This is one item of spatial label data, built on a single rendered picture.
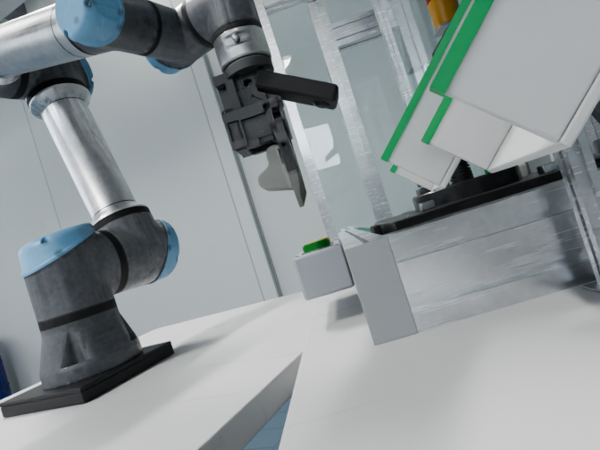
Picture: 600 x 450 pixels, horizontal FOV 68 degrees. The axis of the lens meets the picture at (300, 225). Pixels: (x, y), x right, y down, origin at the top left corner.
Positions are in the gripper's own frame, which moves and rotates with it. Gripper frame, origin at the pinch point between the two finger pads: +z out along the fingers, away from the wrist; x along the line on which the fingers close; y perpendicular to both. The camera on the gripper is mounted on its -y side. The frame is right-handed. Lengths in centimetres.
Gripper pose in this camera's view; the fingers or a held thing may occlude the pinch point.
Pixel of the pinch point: (304, 196)
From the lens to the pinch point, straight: 63.1
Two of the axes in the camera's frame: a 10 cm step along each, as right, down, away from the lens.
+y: -9.5, 3.0, 0.8
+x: -0.8, 0.0, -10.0
